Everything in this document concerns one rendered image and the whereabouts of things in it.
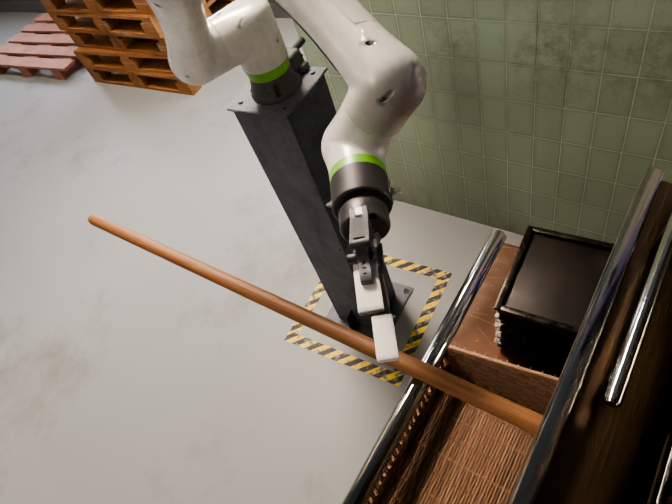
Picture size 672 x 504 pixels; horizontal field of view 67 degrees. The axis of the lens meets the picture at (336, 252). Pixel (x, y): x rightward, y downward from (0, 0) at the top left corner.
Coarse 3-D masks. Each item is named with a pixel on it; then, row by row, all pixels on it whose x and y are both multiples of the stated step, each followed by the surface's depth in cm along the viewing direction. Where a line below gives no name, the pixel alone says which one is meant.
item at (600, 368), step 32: (640, 256) 61; (640, 288) 59; (608, 320) 58; (608, 352) 56; (640, 352) 55; (640, 384) 53; (544, 416) 53; (576, 416) 53; (608, 416) 52; (640, 416) 52; (576, 448) 51; (608, 448) 50; (640, 448) 50; (576, 480) 49; (608, 480) 49; (640, 480) 49
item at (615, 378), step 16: (656, 240) 60; (656, 256) 55; (656, 272) 54; (656, 288) 53; (640, 304) 52; (640, 320) 51; (640, 336) 50; (624, 352) 50; (624, 368) 49; (608, 384) 49; (624, 384) 48; (608, 400) 48
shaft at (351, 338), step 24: (96, 216) 130; (144, 240) 119; (192, 264) 110; (240, 288) 102; (288, 312) 96; (312, 312) 94; (336, 336) 90; (360, 336) 88; (408, 360) 83; (432, 384) 80; (456, 384) 78; (480, 408) 77; (504, 408) 74
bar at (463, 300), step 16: (496, 240) 96; (480, 256) 95; (496, 256) 96; (480, 272) 93; (464, 288) 92; (464, 304) 90; (448, 320) 89; (448, 336) 88; (432, 352) 86; (416, 384) 83; (400, 400) 83; (416, 400) 83; (400, 416) 81; (384, 432) 80; (400, 432) 80; (384, 448) 79; (368, 464) 78; (384, 464) 78; (368, 480) 77; (352, 496) 76; (368, 496) 77
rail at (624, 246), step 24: (648, 168) 66; (648, 192) 64; (624, 240) 61; (624, 264) 59; (600, 288) 58; (600, 312) 56; (600, 336) 55; (576, 360) 54; (576, 384) 52; (552, 408) 51; (552, 432) 50; (552, 456) 49; (528, 480) 48
